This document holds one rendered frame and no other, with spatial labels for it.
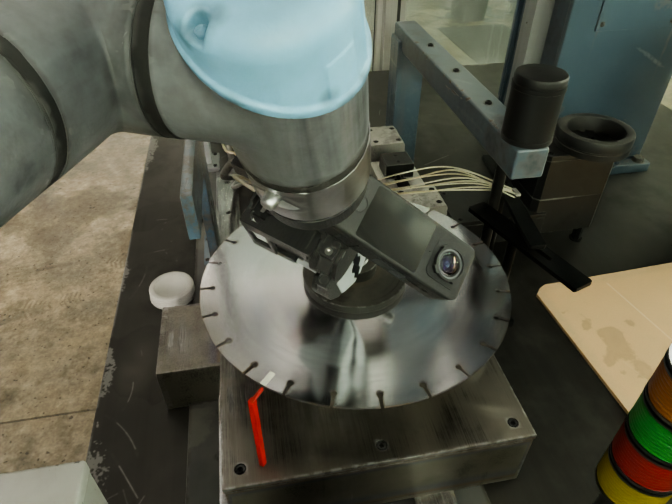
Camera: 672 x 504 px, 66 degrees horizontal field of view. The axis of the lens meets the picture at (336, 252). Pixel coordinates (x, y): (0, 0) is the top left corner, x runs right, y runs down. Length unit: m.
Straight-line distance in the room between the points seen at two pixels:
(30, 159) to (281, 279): 0.39
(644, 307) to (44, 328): 1.78
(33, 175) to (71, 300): 1.92
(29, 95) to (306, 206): 0.15
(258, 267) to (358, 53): 0.40
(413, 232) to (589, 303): 0.57
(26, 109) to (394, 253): 0.24
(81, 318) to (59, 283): 0.24
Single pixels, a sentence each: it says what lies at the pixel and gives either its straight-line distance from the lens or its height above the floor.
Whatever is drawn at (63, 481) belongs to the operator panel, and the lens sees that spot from 0.54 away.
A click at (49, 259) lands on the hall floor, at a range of 2.36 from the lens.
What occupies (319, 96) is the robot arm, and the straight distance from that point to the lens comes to 0.21.
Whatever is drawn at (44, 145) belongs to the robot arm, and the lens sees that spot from 0.21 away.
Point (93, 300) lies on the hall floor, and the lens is 2.09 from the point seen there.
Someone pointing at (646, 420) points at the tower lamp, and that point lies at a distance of 0.37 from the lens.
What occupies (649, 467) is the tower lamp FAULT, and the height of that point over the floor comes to 1.02.
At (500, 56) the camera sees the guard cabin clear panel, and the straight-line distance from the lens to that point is 1.90.
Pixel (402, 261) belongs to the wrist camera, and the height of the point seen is 1.10.
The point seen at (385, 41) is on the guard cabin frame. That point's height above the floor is 0.82.
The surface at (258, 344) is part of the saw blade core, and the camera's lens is 0.50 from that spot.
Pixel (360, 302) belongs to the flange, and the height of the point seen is 0.96.
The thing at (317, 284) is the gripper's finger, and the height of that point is 1.05.
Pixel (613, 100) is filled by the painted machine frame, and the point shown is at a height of 0.91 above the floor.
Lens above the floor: 1.33
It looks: 39 degrees down
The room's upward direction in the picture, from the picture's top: straight up
